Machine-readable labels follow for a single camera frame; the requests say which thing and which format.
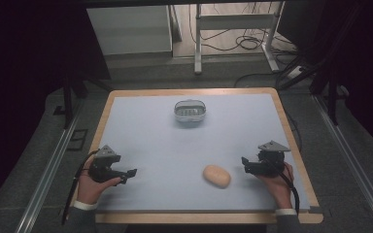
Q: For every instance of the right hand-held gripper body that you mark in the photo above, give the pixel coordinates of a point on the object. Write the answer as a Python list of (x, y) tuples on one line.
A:
[(272, 160)]

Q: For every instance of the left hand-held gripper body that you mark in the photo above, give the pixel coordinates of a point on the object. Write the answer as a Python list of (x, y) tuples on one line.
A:
[(102, 168)]

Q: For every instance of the person's left hand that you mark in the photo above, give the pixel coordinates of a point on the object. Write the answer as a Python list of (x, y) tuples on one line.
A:
[(89, 189)]

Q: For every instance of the person's right hand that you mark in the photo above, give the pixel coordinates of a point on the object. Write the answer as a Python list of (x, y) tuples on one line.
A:
[(280, 189)]

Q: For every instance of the light blue table mat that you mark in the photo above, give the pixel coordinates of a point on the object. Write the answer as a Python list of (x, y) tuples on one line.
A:
[(187, 152)]

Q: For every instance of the black tripod stand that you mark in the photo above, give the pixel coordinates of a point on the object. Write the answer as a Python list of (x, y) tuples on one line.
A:
[(73, 97), (328, 93)]

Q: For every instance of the grey oval soap dish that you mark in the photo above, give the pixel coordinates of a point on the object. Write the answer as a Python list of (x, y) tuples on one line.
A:
[(190, 110)]

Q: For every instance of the white power strip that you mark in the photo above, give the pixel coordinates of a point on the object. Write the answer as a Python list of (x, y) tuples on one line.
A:
[(295, 72)]

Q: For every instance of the white cabinet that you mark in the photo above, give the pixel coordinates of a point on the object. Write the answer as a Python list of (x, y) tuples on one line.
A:
[(129, 29)]

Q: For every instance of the white metal stand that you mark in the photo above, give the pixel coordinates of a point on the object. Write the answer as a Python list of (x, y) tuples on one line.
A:
[(233, 22)]

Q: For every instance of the aluminium floor rail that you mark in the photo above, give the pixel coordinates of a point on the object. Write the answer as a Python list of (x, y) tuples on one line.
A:
[(353, 161), (45, 181)]

